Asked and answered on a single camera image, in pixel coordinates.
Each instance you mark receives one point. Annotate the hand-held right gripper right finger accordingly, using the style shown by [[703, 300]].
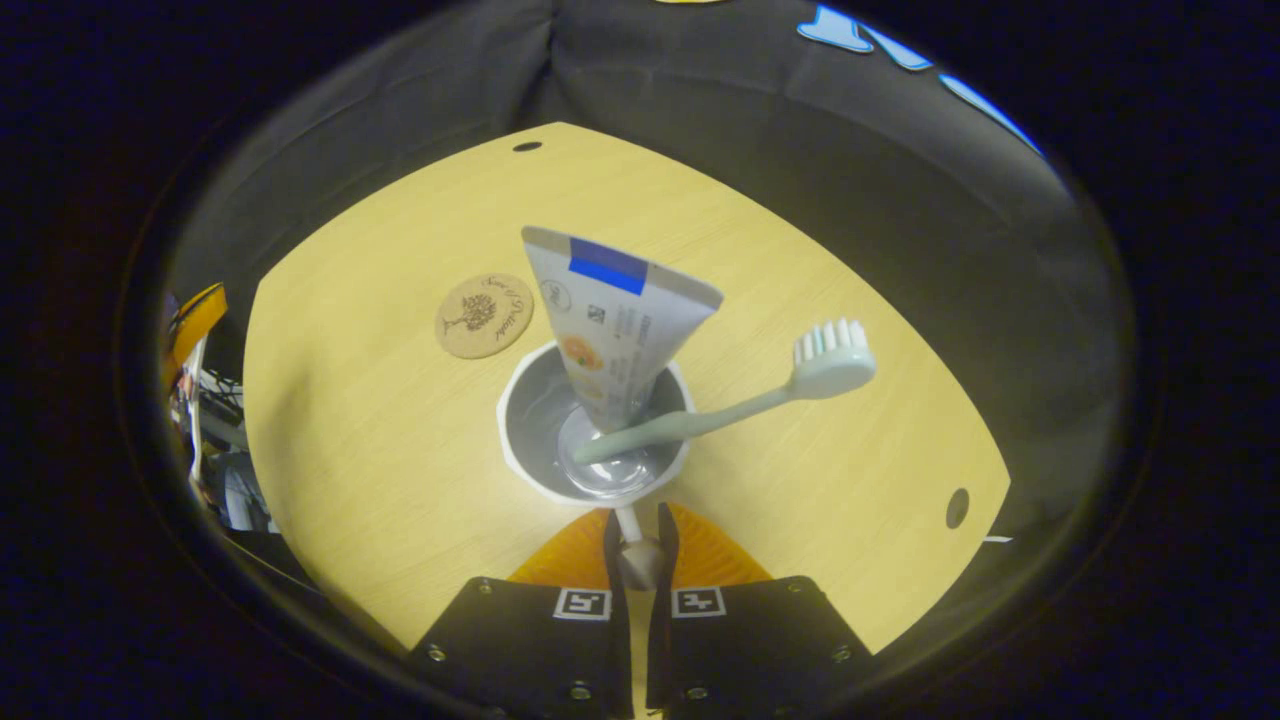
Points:
[[665, 560]]

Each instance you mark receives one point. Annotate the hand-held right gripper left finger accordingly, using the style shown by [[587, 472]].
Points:
[[612, 560]]

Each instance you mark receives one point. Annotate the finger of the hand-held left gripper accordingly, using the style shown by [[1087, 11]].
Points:
[[195, 315]]

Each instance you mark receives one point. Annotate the white toothpaste tube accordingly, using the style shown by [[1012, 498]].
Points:
[[620, 320]]

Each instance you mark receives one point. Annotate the pale green toothbrush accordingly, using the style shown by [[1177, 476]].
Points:
[[830, 370]]

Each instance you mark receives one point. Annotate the round cork coaster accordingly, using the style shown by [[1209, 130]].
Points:
[[485, 315]]

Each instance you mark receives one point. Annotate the black backdrop cloth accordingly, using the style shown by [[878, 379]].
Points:
[[800, 150]]

